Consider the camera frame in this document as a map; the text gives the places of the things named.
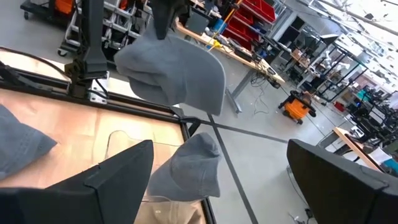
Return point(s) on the black table frame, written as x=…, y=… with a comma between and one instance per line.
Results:
x=209, y=214

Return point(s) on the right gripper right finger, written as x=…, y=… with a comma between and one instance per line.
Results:
x=342, y=196

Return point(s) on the long wooden workbench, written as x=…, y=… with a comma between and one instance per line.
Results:
x=236, y=53

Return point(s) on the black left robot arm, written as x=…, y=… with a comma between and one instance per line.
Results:
x=93, y=37

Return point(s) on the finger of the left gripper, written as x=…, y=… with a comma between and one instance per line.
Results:
x=163, y=15

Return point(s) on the red storage bin rack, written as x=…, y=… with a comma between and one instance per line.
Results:
x=255, y=12

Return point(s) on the orange shop vacuum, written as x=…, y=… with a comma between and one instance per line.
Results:
x=295, y=109

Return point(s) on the cart with orange bin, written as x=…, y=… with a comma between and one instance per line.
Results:
x=63, y=6

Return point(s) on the wooden desk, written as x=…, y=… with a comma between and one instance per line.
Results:
x=351, y=143

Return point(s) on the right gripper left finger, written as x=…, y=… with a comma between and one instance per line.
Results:
x=93, y=202

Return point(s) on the grey baseball cap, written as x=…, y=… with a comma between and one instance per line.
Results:
x=186, y=171
x=21, y=143
x=174, y=71

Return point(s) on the metal shelving cart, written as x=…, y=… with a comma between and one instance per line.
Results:
x=124, y=28

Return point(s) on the dark flat panel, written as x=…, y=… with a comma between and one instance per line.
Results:
x=197, y=21

